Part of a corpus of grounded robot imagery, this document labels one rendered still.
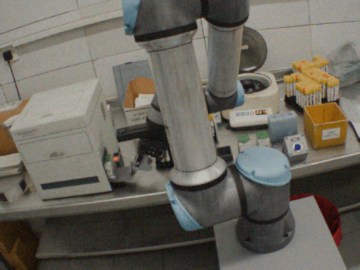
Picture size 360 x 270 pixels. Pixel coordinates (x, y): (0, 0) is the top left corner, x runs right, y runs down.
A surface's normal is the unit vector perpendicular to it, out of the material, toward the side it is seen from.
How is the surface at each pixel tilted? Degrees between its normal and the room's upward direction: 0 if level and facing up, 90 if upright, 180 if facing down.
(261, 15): 90
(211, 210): 80
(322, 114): 90
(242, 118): 25
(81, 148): 90
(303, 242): 1
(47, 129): 90
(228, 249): 1
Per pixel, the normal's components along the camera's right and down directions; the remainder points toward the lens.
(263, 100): -0.11, 0.54
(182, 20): 0.57, 0.19
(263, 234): -0.27, 0.27
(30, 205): -0.18, -0.83
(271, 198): 0.18, 0.48
